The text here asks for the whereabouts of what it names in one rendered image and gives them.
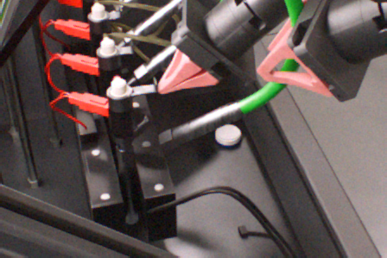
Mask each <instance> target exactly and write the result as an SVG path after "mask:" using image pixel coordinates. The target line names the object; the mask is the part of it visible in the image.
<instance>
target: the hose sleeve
mask: <svg viewBox="0 0 387 258"><path fill-rule="evenodd" d="M239 101H240V99H237V100H236V101H233V102H232V103H228V104H226V105H224V106H221V107H219V108H218V109H216V110H212V111H211V112H207V113H206V114H205V115H203V116H199V117H198V118H195V119H194V120H189V121H188V122H187V123H183V124H182V125H180V126H177V127H176V128H173V130H172V136H173V138H174V140H175V141H176V143H179V144H182V143H185V142H190V141H192V140H193V139H195V138H199V137H200V136H201V135H204V134H207V133H209V132H211V131H214V130H215V129H218V128H221V127H223V126H225V125H226V124H231V123H233V122H236V121H237V120H238V119H240V118H243V117H245V116H246V115H247V114H245V113H243V112H242V111H241V109H240V106H239Z"/></svg>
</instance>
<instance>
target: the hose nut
mask: <svg viewBox="0 0 387 258"><path fill-rule="evenodd" d="M172 130H173V128H172V129H169V130H167V131H165V132H162V133H161V134H159V141H160V144H161V146H162V147H163V148H164V149H165V150H166V151H169V150H170V149H174V148H177V147H179V146H180V145H182V144H183V143H182V144H179V143H176V141H175V140H174V138H173V136H172Z"/></svg>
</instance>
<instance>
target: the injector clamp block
mask: <svg viewBox="0 0 387 258"><path fill-rule="evenodd" d="M72 45H78V48H79V54H81V55H84V56H87V57H89V53H88V49H87V45H86V43H85V42H81V43H72V44H68V46H72ZM121 62H122V76H123V79H125V80H126V79H128V78H129V77H130V76H132V75H133V74H134V71H135V70H136V69H137V68H136V62H135V61H134V57H133V54H126V55H122V56H121ZM84 74H85V77H86V85H87V90H88V93H89V94H92V95H96V96H98V90H97V86H96V83H95V78H94V75H93V74H89V73H87V72H84ZM133 106H134V121H135V120H139V119H140V118H142V117H143V116H145V115H149V116H150V117H151V119H152V120H153V117H152V116H151V112H150V109H149V105H148V103H147V98H146V97H145V95H139V96H135V97H134V98H133ZM93 117H94V120H95V126H96V128H97V135H98V140H97V141H96V142H87V143H81V142H80V139H79V131H78V124H77V123H76V121H74V120H73V126H74V128H75V132H76V139H77V143H78V151H79V163H80V167H81V174H82V178H83V181H84V188H85V191H86V200H87V207H88V210H89V217H90V219H91V220H92V221H93V222H94V223H98V224H101V225H103V226H105V227H107V228H110V229H112V230H115V231H117V232H120V233H122V234H125V235H127V229H126V217H125V211H124V199H123V196H122V189H121V184H120V178H119V177H118V176H117V169H116V166H115V163H114V159H113V155H112V151H111V139H109V136H108V133H107V130H106V126H105V119H104V116H103V115H99V114H96V113H93ZM131 143H133V144H134V157H133V158H134V173H135V179H136V200H137V211H140V213H141V216H142V221H143V227H144V230H145V235H146V237H147V240H148V242H156V241H159V240H165V239H169V238H175V237H177V236H178V234H177V216H176V206H174V207H169V208H167V209H165V210H163V211H159V212H158V211H155V212H153V213H150V214H149V213H147V211H148V210H149V209H153V208H154V207H157V206H159V205H164V204H168V203H170V202H172V201H175V200H176V191H175V189H174V184H173V180H172V179H171V176H170V172H169V170H168V165H167V162H166V159H165V155H164V153H163V151H162V146H161V144H160V141H159V136H158V134H157V130H156V128H155V124H154V121H153V124H152V125H151V126H149V128H147V129H146V130H144V132H143V134H141V135H140V136H138V137H137V138H135V139H134V141H133V142H131Z"/></svg>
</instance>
